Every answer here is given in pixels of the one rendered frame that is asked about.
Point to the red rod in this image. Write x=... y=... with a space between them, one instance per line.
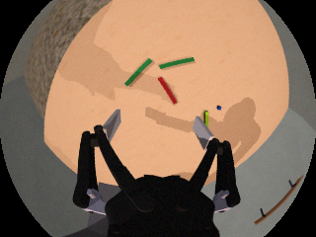
x=166 y=88

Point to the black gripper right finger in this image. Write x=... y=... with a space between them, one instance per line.
x=226 y=192

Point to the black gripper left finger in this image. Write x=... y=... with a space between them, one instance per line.
x=86 y=194

